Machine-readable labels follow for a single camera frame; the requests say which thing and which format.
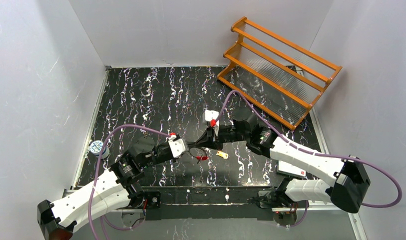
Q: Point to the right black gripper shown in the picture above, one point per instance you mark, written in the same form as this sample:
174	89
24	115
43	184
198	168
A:
216	138

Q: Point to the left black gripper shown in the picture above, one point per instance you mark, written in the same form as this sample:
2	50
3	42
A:
169	152

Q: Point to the white red keyring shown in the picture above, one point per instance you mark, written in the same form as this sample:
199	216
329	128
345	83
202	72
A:
199	153

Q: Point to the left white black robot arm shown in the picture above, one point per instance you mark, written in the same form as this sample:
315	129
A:
117	187

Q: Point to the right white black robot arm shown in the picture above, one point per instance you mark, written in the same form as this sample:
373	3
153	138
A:
340	181

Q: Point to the white box with red mark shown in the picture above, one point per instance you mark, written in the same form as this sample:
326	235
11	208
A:
288	169

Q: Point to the small blue white jar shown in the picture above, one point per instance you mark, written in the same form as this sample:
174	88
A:
96	148

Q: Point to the orange wooden rack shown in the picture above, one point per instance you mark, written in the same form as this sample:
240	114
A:
278	76

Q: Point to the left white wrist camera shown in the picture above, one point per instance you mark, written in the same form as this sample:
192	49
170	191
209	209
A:
177	145

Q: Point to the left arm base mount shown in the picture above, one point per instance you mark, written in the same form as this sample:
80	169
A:
147	199

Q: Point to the aluminium frame rail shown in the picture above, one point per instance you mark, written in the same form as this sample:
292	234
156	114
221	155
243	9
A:
213	196

